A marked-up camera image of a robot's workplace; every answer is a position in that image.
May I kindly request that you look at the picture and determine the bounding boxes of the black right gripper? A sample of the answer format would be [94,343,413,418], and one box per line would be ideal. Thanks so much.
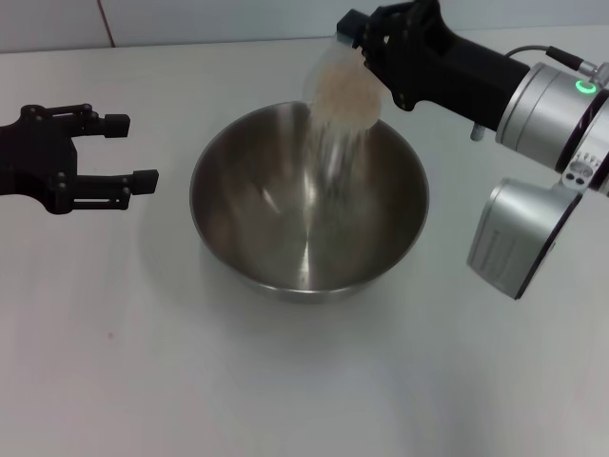
[337,0,530,133]

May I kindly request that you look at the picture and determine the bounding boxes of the grey right arm cable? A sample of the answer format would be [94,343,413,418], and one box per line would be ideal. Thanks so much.
[503,45,609,89]

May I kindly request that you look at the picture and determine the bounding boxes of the clear plastic cup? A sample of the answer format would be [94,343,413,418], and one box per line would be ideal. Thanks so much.
[304,37,386,130]

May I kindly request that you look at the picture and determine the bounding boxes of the stainless steel bowl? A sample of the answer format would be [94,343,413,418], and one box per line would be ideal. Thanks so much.
[188,100,431,306]

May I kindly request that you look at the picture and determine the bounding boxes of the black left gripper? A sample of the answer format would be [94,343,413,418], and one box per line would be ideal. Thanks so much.
[0,103,160,215]

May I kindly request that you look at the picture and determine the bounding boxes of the beige rice grains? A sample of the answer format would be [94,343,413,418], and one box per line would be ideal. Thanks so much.
[306,61,385,268]

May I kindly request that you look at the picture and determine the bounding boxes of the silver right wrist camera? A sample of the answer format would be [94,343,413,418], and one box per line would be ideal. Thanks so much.
[465,164,596,301]

